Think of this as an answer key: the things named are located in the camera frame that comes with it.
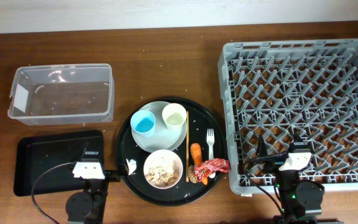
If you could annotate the white paper cup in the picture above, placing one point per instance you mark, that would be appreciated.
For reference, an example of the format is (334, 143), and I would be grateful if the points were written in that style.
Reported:
(174, 116)

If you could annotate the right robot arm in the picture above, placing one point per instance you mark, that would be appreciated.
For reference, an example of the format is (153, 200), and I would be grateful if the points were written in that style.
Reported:
(298, 201)

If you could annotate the white tissue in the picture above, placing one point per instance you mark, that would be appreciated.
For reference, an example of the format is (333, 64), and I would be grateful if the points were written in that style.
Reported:
(132, 166)

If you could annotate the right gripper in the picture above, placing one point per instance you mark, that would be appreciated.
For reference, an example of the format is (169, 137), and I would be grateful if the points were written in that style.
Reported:
(263, 159)

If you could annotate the red snack wrapper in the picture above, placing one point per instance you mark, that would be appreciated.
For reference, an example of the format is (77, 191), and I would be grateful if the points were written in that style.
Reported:
(209, 167)

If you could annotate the round black serving tray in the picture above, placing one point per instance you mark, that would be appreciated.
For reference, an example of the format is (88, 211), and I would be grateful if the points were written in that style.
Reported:
(183, 192)

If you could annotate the black rectangular tray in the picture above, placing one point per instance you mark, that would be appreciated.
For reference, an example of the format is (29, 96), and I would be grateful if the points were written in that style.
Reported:
(37, 154)

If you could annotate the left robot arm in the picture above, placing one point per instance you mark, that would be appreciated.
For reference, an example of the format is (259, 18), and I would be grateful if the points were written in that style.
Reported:
(87, 207)

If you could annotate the orange carrot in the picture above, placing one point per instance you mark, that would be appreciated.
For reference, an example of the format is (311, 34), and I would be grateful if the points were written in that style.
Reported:
(196, 154)

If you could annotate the wooden chopstick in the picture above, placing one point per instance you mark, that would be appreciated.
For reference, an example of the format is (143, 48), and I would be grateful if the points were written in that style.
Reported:
(187, 145)

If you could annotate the clear plastic bin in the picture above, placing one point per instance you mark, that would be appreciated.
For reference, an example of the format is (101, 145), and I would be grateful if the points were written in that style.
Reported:
(62, 94)

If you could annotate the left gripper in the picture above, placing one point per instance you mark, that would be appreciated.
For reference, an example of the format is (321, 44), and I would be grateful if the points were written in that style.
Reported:
(115, 176)

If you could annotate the white plastic fork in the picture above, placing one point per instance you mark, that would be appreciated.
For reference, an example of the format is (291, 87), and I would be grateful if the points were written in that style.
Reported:
(210, 141)

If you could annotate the pink bowl with food scraps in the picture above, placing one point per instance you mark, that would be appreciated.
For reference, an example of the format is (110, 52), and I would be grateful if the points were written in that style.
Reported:
(163, 169)

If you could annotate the brown cookie piece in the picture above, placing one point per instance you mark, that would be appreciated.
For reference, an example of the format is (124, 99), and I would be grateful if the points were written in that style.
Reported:
(191, 174)

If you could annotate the grey round plate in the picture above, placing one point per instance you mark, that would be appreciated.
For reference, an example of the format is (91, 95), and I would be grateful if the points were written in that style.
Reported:
(163, 138)

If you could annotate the light blue cup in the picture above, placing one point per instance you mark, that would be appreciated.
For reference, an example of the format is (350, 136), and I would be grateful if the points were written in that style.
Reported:
(143, 122)

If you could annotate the grey dishwasher rack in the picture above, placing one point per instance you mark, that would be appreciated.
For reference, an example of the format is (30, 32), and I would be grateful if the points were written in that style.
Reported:
(280, 88)

